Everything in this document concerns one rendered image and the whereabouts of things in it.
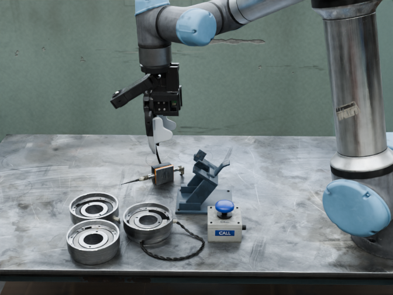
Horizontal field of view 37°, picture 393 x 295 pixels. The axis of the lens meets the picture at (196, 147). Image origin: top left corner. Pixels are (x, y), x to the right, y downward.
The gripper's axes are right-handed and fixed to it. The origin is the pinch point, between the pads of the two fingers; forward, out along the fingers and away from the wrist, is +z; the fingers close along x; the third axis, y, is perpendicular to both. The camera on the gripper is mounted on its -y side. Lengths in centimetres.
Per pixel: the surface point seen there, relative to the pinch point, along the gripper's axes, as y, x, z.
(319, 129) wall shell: 55, 146, 55
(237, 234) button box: 21.2, -24.9, 9.2
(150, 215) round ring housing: 2.4, -20.8, 7.5
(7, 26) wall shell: -90, 130, -3
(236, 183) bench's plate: 20.0, -0.7, 10.0
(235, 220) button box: 20.7, -23.5, 6.8
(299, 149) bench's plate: 36.3, 19.2, 9.7
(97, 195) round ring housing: -10.5, -15.2, 5.8
